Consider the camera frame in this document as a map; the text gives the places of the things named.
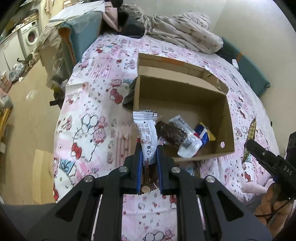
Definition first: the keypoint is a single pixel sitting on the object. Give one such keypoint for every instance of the clear plastic bag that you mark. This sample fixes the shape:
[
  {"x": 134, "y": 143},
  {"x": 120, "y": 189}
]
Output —
[{"x": 16, "y": 73}]

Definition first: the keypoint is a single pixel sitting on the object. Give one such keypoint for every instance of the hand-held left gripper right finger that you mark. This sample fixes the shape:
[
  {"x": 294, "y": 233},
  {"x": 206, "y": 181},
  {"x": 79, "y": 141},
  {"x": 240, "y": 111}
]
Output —
[{"x": 161, "y": 169}]

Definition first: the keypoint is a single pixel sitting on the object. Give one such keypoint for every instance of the cardboard box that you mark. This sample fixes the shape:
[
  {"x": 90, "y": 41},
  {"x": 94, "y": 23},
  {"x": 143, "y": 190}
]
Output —
[{"x": 180, "y": 99}]

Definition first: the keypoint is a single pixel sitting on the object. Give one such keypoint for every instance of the person's right hand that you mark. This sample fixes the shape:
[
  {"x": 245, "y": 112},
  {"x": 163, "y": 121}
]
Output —
[{"x": 281, "y": 210}]

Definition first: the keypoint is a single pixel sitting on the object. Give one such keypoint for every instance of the black clothing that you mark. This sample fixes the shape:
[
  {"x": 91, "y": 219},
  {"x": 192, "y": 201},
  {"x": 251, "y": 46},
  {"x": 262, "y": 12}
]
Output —
[{"x": 133, "y": 25}]

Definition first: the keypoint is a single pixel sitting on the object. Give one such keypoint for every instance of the white kitchen cabinet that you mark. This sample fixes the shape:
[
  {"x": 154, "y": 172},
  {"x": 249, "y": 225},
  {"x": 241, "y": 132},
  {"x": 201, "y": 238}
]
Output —
[{"x": 10, "y": 53}]

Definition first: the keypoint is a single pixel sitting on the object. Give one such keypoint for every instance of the small brown carton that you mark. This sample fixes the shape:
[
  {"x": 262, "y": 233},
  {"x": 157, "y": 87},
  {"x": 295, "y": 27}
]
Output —
[{"x": 29, "y": 18}]

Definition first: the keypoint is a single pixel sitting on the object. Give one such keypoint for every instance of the pink cloth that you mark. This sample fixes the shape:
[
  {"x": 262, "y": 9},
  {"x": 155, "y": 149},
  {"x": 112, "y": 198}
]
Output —
[{"x": 112, "y": 17}]

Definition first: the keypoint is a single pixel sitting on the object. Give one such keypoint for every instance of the small white object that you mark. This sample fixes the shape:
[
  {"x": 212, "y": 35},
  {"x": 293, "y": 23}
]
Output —
[{"x": 235, "y": 63}]

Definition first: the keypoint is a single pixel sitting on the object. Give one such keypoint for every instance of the rumpled floral blanket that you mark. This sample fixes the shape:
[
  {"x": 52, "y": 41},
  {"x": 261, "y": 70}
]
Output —
[{"x": 185, "y": 30}]

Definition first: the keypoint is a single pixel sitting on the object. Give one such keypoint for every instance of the teal cushion with orange edge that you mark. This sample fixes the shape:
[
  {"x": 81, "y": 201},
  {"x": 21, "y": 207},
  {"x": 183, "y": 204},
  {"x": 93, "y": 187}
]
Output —
[{"x": 85, "y": 32}]

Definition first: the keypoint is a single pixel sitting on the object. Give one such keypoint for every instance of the light wooden board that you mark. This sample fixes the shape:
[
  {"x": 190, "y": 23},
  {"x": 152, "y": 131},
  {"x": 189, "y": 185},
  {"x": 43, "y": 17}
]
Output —
[{"x": 44, "y": 176}]

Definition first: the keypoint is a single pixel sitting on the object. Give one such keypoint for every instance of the dark cloth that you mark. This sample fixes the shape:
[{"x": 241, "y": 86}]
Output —
[{"x": 129, "y": 95}]

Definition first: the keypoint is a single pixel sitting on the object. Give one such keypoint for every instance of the dark brown chocolate bar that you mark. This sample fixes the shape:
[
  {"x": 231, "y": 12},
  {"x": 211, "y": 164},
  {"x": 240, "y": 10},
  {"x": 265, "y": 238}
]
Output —
[{"x": 171, "y": 133}]

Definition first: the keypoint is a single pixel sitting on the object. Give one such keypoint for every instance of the hanging beige towel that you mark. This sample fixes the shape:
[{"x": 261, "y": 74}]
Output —
[{"x": 49, "y": 7}]

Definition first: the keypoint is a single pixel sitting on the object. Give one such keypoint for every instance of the blue yellow snack packet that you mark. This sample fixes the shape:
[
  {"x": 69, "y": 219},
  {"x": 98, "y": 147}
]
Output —
[{"x": 203, "y": 133}]

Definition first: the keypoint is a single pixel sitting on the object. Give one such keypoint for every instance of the white washing machine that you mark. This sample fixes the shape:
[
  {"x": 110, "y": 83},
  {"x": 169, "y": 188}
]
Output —
[{"x": 30, "y": 37}]

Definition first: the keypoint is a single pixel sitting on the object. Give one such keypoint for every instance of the white flat board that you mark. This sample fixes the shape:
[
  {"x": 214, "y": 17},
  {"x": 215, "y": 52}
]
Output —
[{"x": 78, "y": 11}]

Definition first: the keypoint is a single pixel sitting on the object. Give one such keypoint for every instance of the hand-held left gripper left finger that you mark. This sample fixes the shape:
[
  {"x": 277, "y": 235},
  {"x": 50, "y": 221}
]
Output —
[{"x": 139, "y": 169}]

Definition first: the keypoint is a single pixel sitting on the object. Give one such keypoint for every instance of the plaid brown snack packet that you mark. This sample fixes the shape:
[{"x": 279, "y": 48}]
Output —
[{"x": 251, "y": 132}]

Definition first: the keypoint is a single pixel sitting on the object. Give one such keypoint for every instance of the plastic covered furniture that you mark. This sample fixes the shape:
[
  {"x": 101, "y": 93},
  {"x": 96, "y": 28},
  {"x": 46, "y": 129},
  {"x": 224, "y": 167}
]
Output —
[{"x": 49, "y": 48}]

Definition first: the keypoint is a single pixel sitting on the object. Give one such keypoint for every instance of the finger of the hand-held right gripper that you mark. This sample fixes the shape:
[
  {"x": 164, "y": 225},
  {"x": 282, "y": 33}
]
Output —
[
  {"x": 292, "y": 143},
  {"x": 259, "y": 151}
]

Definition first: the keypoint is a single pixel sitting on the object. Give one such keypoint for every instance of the long white biscuit packet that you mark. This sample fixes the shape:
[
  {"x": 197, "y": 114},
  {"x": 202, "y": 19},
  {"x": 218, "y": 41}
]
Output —
[{"x": 145, "y": 129}]

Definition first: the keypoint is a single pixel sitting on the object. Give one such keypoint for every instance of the teal folded mattress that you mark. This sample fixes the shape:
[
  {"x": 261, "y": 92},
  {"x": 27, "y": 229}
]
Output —
[{"x": 249, "y": 67}]

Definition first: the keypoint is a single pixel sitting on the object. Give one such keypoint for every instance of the clear plastic snack packet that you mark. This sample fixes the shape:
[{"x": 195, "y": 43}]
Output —
[{"x": 189, "y": 146}]

